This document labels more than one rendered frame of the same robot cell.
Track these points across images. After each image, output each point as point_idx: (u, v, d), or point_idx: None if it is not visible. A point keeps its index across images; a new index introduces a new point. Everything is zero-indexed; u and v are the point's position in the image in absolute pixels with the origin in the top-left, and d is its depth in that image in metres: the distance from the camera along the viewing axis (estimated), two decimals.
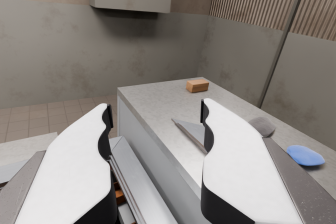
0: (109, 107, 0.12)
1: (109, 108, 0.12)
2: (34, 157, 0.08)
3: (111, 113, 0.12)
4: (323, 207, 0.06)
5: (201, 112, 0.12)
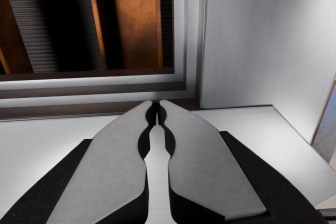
0: (154, 105, 0.12)
1: (154, 106, 0.12)
2: (82, 144, 0.09)
3: (155, 111, 0.12)
4: (279, 188, 0.06)
5: (158, 114, 0.12)
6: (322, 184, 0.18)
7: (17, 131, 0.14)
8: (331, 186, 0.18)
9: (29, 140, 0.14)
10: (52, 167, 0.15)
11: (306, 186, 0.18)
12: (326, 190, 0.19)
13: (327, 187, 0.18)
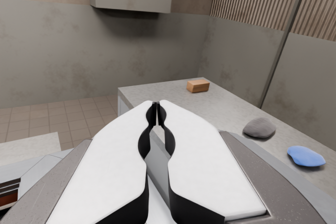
0: (154, 105, 0.12)
1: (154, 106, 0.12)
2: (82, 144, 0.09)
3: (155, 111, 0.12)
4: (279, 188, 0.06)
5: (158, 114, 0.12)
6: None
7: None
8: None
9: None
10: None
11: None
12: None
13: None
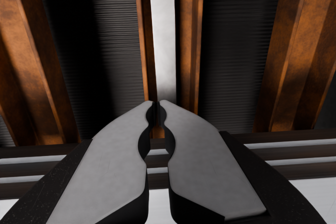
0: (154, 105, 0.12)
1: (154, 106, 0.12)
2: (82, 144, 0.09)
3: (155, 111, 0.12)
4: (279, 188, 0.06)
5: (158, 114, 0.12)
6: None
7: (330, 183, 0.19)
8: None
9: (333, 189, 0.19)
10: (331, 206, 0.20)
11: None
12: None
13: None
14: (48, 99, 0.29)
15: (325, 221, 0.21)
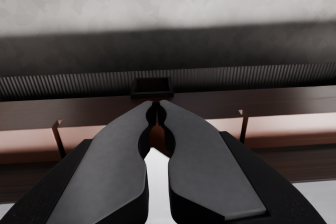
0: (154, 105, 0.12)
1: (154, 106, 0.12)
2: (82, 144, 0.09)
3: (155, 111, 0.12)
4: (279, 188, 0.06)
5: (158, 114, 0.12)
6: None
7: None
8: (150, 163, 0.16)
9: None
10: None
11: (150, 185, 0.17)
12: (158, 166, 0.16)
13: (152, 166, 0.16)
14: None
15: None
